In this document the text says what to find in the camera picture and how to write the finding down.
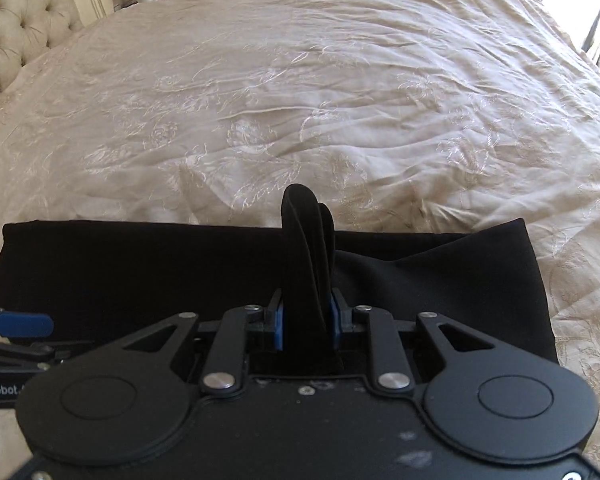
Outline black pants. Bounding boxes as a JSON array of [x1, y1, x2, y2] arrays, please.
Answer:
[[0, 184, 556, 376]]

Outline cream embroidered bedspread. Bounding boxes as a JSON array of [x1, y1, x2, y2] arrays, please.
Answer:
[[0, 0, 600, 464]]

